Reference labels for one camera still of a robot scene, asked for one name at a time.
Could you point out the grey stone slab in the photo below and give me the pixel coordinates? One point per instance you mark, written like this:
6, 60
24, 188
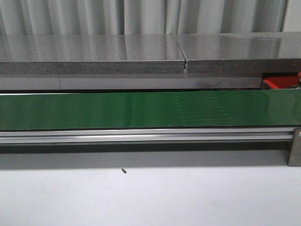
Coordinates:
260, 52
90, 54

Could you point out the steel conveyor support bracket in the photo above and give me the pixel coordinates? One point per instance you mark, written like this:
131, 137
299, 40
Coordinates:
295, 155

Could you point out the grey pleated curtain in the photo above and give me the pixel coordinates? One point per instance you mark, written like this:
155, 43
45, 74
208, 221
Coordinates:
32, 17

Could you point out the grey stone slab left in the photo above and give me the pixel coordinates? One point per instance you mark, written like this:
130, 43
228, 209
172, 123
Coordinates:
90, 54

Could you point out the grey stone slab right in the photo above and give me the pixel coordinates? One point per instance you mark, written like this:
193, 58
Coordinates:
260, 52

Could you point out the green conveyor belt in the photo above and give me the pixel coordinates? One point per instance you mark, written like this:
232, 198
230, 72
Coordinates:
275, 107

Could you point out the aluminium conveyor frame rail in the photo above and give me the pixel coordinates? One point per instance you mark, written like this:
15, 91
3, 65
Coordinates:
147, 135

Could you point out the red plastic tray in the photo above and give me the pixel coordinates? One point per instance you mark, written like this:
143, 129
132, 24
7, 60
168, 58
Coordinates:
281, 82

